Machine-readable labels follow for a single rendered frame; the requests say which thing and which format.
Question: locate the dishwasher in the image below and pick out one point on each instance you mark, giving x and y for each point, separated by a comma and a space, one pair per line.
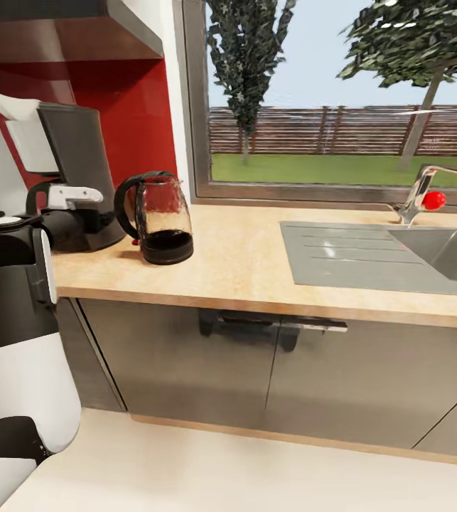
92, 385

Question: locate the drop in sink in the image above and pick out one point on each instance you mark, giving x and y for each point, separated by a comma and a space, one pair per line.
389, 258

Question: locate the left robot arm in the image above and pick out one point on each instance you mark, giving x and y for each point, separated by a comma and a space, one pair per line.
40, 410

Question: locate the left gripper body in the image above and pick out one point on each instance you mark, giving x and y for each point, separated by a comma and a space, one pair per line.
78, 221

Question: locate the fixed window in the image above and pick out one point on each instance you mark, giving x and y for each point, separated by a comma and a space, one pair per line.
317, 104

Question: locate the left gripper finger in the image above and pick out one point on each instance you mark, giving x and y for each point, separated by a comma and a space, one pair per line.
106, 218

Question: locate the electric kettle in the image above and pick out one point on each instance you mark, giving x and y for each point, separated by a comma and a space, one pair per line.
163, 227

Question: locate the paper coffee filter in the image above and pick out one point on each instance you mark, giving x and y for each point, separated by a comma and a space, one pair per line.
19, 109

